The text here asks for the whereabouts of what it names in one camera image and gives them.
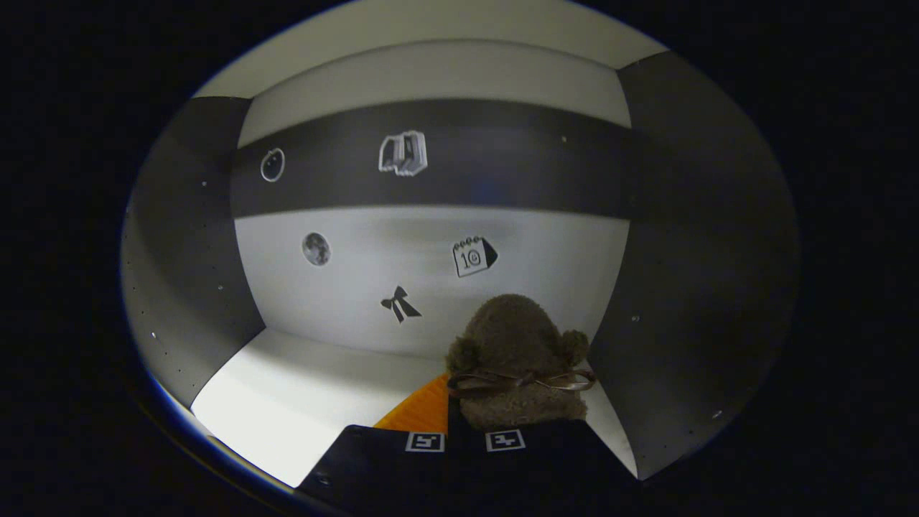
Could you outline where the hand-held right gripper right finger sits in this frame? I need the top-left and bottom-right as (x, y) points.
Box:
(459, 418), (640, 517)

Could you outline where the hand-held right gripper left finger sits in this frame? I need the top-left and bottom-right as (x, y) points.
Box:
(296, 372), (460, 517)

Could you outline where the grey white shoe cabinet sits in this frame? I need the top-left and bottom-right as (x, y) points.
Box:
(121, 0), (801, 489)

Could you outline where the brown plush shoe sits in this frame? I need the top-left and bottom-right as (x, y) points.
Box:
(445, 293), (598, 432)

